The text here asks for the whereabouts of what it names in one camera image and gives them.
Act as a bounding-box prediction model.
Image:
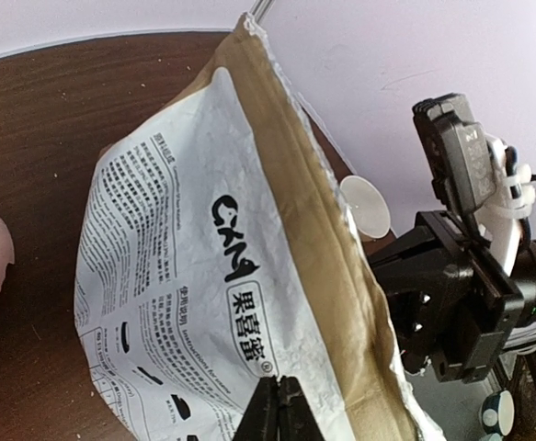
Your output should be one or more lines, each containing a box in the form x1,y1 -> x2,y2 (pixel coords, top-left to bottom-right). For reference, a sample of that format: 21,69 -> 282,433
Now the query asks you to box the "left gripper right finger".
278,377 -> 325,441

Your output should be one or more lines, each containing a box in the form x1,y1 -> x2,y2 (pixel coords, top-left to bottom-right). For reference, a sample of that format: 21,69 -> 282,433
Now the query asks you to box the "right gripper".
370,211 -> 520,381

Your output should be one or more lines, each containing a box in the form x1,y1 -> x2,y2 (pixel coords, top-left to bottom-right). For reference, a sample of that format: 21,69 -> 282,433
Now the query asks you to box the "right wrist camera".
412,93 -> 496,217

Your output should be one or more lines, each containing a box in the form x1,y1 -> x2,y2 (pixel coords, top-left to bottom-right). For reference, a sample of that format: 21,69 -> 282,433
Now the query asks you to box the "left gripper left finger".
233,377 -> 279,441

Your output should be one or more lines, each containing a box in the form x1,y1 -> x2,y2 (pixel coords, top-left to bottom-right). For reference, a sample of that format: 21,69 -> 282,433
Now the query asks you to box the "pet food bag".
74,14 -> 443,440

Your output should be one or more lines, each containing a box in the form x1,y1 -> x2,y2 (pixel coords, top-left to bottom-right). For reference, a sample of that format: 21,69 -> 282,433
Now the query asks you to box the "right aluminium frame post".
249,0 -> 275,23

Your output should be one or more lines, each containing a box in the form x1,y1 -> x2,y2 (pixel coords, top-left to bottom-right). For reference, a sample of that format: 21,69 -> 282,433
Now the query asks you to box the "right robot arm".
370,175 -> 536,383

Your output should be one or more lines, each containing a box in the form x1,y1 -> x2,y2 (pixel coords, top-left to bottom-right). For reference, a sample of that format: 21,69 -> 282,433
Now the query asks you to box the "beige ceramic bowl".
340,175 -> 391,242

